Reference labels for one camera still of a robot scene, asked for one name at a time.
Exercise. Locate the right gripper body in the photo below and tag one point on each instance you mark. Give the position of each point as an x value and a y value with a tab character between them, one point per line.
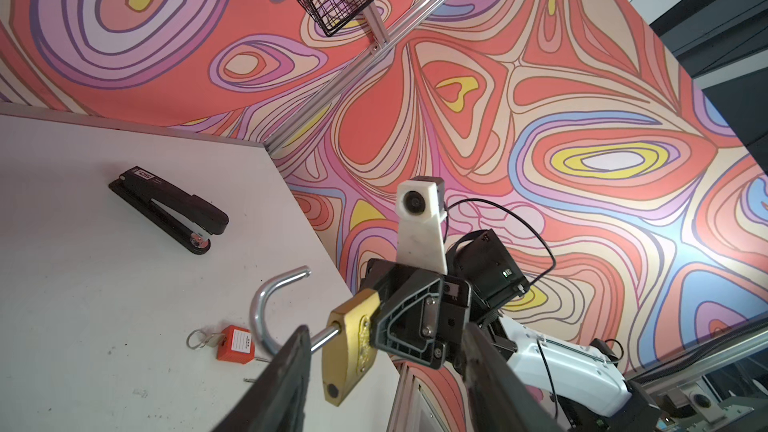
454	308

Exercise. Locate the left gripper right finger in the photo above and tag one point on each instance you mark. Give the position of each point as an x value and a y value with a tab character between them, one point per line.
497	399

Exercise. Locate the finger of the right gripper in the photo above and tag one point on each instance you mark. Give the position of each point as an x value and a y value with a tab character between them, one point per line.
406	321

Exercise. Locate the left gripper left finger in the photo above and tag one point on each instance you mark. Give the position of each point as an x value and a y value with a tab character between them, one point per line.
276	401

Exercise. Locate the brass padlock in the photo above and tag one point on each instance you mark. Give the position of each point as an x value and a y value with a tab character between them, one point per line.
345	343

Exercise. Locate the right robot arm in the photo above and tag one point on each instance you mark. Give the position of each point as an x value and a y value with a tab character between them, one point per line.
584	380

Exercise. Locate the red padlock with keys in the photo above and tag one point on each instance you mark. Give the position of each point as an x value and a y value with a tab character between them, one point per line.
233	344

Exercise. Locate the black stapler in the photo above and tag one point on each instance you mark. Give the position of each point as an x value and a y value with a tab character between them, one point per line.
188	219

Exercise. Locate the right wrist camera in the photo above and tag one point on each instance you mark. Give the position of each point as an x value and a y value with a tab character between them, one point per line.
420	208

